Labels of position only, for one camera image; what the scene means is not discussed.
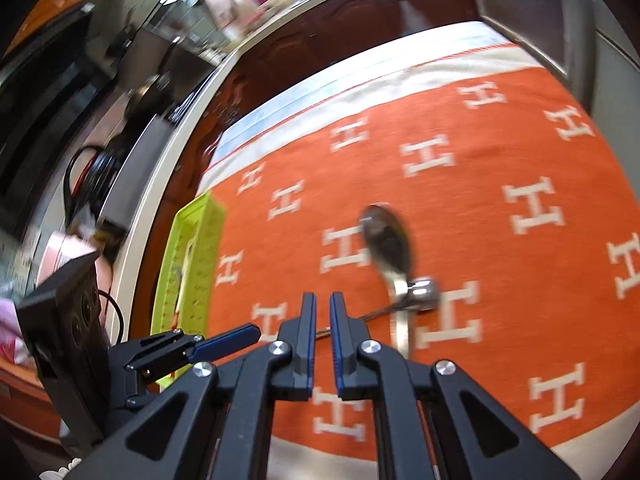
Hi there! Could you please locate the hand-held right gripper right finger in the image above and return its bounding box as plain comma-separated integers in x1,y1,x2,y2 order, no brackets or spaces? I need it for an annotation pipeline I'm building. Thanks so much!
328,292,581,480

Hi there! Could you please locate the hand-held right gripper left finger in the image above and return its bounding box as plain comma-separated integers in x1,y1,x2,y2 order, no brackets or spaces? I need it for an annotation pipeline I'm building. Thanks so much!
70,292,318,480

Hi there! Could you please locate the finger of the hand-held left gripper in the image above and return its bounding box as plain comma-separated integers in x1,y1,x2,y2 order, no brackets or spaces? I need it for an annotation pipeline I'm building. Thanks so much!
125,324,262,378

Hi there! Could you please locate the green plastic utensil tray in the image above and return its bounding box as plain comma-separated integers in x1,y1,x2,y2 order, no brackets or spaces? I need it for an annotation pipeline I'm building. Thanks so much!
150,192,228,388

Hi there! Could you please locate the thin-handled steel spoon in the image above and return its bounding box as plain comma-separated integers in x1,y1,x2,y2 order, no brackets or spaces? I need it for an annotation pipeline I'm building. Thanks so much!
314,277,443,336

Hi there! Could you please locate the small steel spoon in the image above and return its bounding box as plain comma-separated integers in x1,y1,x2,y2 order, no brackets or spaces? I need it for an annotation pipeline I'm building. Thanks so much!
359,203,416,358

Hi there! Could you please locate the pink rice cooker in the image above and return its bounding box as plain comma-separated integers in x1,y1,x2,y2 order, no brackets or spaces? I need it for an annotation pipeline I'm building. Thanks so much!
37,230,118,311

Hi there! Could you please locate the stainless steel panel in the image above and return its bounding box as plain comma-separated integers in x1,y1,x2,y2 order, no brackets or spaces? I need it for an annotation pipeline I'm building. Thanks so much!
97,115,177,231

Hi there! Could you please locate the orange patterned blanket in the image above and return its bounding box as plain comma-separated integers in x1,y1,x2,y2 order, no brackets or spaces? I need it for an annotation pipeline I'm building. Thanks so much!
197,42,640,466

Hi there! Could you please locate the black range hood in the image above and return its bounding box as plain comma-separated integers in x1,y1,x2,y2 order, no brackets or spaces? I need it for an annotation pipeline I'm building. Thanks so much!
0,5,121,231

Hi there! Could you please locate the black wok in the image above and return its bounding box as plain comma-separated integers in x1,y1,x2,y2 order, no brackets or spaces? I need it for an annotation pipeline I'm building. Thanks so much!
122,72,173,123

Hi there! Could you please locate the grey kitchen appliance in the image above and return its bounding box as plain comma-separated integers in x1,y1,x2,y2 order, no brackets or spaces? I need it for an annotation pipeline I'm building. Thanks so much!
462,0,606,93

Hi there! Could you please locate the black cable coil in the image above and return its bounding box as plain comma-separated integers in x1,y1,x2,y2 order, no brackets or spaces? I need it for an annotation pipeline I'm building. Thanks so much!
62,144,123,213

